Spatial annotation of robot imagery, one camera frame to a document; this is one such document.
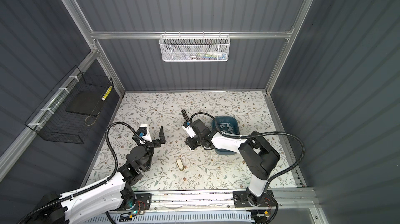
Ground black stapler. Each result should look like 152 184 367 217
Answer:
181 109 191 126

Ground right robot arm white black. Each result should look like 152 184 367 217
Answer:
183 120 280 206

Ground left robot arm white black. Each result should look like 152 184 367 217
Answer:
19 125 166 224

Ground staple strips in tray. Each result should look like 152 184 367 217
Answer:
219 123 234 133

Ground floral patterned table mat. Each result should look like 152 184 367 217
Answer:
85 91 298 191

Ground teal plastic tray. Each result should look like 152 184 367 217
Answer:
211 116 240 155

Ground yellow marker pen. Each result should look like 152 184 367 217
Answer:
101 86 113 101

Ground black foam pad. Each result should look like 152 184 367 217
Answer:
66 91 105 117

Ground pens in white basket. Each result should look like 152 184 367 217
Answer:
187 51 228 61

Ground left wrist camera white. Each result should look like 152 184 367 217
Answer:
137 124 149 144

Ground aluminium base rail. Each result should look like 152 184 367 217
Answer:
62 189 319 215

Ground black wire basket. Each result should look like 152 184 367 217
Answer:
25 68 114 144

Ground white wire mesh basket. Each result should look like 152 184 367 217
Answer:
159 33 231 62

